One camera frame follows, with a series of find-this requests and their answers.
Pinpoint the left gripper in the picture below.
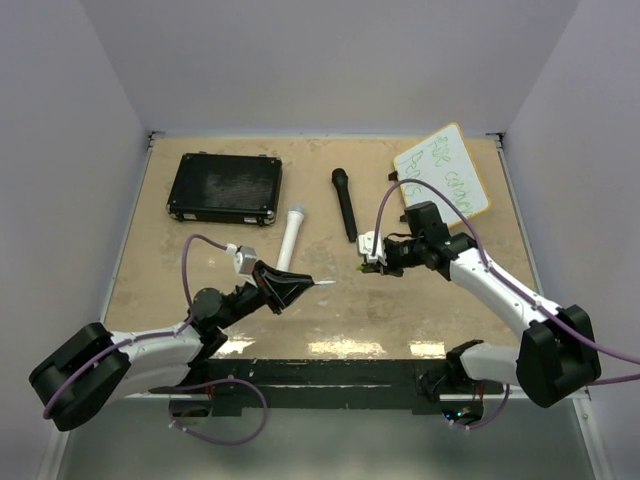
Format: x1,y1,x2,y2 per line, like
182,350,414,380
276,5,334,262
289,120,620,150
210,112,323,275
217,259,313,329

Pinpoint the yellow framed whiteboard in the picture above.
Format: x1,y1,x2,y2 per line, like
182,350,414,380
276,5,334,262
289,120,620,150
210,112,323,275
393,123,491,226

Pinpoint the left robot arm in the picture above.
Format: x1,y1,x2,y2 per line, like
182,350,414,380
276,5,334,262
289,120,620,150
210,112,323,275
28,262,315,431

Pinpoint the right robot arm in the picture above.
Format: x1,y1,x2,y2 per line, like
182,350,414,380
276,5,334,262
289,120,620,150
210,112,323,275
357,201,601,408

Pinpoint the white microphone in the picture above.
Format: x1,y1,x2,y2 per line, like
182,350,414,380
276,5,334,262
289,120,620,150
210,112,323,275
276,205,305,271

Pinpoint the black microphone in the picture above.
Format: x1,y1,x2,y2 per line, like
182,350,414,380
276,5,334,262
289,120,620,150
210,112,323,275
331,168,358,243

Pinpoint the black case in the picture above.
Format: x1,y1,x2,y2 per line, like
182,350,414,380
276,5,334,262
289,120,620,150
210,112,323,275
166,152,283,227

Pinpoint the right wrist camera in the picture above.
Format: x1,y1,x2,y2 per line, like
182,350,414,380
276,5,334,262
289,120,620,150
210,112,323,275
356,231,386,265

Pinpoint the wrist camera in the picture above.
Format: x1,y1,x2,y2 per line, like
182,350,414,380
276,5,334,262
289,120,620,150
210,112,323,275
356,231,386,265
225,243,258,278

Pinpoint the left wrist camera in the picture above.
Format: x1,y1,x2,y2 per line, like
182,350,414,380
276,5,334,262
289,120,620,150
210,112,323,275
225,243,258,278

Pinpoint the wire whiteboard stand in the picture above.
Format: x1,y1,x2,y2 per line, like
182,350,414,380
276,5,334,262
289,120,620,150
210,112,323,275
387,170,408,224

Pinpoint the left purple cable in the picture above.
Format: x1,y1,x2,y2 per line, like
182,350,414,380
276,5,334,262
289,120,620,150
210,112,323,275
42,233,269,444

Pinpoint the purple cable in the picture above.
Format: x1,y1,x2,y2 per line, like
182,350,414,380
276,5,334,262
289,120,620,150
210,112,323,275
42,233,269,444
372,179,640,431

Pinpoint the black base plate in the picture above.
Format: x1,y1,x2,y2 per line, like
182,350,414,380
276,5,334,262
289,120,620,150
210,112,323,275
148,357,506,419

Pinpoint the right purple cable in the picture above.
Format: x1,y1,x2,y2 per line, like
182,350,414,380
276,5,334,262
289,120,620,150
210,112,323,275
372,179,640,431

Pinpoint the aluminium table frame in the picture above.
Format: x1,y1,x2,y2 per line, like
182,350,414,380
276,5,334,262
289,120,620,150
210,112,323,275
29,128,601,465

